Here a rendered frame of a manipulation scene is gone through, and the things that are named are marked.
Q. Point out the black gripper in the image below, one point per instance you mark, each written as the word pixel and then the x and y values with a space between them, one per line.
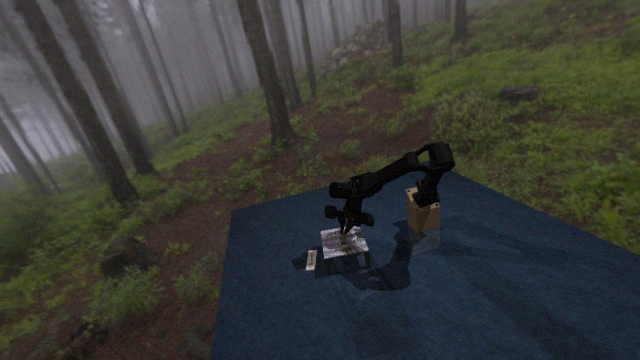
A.
pixel 332 212

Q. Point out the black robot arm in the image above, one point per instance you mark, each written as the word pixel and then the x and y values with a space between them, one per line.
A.
pixel 370 183

